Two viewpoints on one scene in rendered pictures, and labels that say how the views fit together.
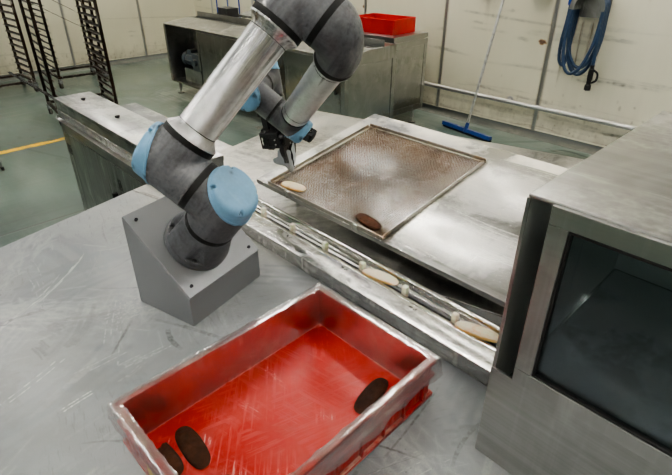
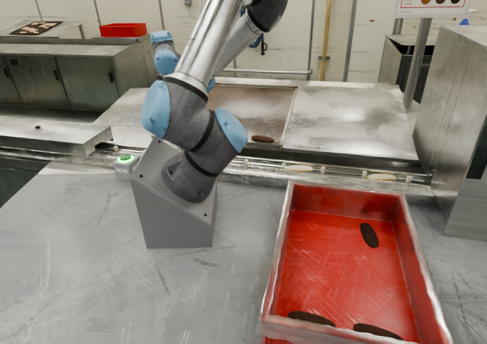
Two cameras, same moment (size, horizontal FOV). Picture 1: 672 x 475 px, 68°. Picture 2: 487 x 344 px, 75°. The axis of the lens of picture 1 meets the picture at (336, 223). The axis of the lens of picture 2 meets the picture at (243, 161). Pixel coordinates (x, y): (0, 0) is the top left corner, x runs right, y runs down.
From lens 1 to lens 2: 0.64 m
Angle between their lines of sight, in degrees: 27
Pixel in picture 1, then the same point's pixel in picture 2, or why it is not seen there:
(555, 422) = not seen: outside the picture
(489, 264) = (354, 140)
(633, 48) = (280, 27)
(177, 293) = (195, 225)
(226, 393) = (288, 277)
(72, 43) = not seen: outside the picture
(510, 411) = (475, 200)
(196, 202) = (212, 140)
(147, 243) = (160, 192)
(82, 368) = (156, 319)
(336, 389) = (347, 240)
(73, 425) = not seen: outside the picture
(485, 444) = (451, 229)
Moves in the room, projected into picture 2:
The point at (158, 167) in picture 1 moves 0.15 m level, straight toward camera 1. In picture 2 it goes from (179, 117) to (232, 133)
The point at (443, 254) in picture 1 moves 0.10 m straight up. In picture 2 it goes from (325, 143) to (327, 119)
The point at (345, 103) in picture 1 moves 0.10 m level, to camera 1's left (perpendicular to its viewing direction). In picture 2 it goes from (121, 87) to (111, 88)
